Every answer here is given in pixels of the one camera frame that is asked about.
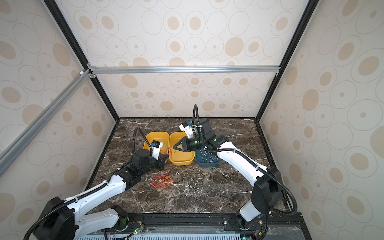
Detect white cable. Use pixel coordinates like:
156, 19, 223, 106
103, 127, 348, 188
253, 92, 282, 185
199, 147, 218, 164

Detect orange cable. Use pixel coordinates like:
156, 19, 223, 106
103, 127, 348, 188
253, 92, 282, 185
158, 169, 174, 190

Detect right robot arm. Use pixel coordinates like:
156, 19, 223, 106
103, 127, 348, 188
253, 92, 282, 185
173, 119, 298, 224

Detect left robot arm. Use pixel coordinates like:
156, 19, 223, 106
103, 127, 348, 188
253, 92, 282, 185
24, 149, 169, 240

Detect middle yellow plastic tray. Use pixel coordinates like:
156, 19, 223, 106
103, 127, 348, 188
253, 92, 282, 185
169, 132, 195, 166

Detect yellow plastic tray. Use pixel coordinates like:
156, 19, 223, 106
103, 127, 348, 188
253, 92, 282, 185
144, 132, 170, 157
169, 132, 195, 166

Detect left yellow plastic tray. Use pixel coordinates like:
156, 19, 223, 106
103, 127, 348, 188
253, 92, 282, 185
144, 132, 170, 157

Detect teal plastic tray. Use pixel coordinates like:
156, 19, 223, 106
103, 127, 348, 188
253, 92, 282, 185
195, 149, 221, 167

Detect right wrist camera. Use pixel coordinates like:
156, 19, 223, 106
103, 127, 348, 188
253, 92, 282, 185
179, 121, 199, 139

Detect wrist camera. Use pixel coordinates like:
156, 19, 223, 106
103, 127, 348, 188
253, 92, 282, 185
150, 140, 163, 160
179, 121, 199, 139

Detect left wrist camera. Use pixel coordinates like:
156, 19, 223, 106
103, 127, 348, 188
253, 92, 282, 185
150, 140, 163, 160

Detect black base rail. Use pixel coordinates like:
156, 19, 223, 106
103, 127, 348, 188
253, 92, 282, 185
74, 211, 313, 240

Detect back aluminium rail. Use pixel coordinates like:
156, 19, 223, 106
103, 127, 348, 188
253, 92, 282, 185
90, 66, 280, 74

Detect aluminium rail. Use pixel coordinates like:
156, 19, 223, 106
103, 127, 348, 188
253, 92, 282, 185
1, 70, 91, 175
90, 66, 280, 74

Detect left arm black hose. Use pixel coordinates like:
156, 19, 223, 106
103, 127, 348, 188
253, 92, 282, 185
23, 127, 153, 240

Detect arm black hose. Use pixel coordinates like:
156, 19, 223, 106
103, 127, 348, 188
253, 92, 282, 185
191, 104, 298, 216
23, 127, 153, 240

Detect right arm black hose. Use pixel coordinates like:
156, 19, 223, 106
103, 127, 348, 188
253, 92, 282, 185
191, 104, 298, 216

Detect left aluminium rail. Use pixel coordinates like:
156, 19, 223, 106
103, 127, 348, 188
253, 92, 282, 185
1, 70, 91, 175

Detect right black corner post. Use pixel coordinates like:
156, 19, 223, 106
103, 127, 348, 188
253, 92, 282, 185
255, 0, 319, 123

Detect black corner post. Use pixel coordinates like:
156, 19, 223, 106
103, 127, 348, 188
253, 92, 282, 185
255, 0, 319, 123
43, 0, 120, 122

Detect left black corner post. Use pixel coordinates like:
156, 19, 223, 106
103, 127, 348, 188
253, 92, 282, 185
43, 0, 120, 122

